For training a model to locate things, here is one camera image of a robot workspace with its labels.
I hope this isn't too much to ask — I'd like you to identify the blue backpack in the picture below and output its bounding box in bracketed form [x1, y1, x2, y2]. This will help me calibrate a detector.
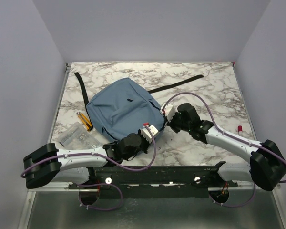
[75, 72, 203, 142]

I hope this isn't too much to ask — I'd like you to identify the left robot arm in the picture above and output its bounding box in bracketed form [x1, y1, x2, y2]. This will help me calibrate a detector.
[20, 133, 149, 189]

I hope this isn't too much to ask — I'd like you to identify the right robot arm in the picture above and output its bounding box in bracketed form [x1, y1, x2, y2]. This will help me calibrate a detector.
[161, 103, 286, 191]

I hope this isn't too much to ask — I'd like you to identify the yellow utility knife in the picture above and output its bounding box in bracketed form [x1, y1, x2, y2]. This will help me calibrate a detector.
[76, 112, 93, 131]

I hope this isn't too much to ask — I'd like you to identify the clear plastic box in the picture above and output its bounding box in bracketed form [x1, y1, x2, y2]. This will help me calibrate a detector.
[56, 122, 101, 150]

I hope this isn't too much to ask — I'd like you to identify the red glue stick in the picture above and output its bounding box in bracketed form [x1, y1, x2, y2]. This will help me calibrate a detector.
[237, 125, 243, 136]

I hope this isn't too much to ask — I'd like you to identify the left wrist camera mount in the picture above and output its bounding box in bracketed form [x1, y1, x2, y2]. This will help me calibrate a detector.
[140, 123, 159, 143]

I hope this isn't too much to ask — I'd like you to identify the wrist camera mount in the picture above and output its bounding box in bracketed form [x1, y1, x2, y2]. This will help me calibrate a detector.
[160, 103, 176, 122]
[140, 123, 159, 143]

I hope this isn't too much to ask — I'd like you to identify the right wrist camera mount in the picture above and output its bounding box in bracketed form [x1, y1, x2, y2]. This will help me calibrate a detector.
[160, 103, 176, 122]

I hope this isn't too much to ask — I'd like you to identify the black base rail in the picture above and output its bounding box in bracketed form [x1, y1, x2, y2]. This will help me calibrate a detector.
[69, 162, 237, 199]

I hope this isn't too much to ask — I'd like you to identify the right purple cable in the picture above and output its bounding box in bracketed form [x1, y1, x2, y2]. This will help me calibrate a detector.
[161, 92, 286, 208]

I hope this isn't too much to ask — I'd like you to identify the aluminium frame rail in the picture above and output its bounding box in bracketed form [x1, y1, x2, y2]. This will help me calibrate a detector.
[18, 62, 281, 229]

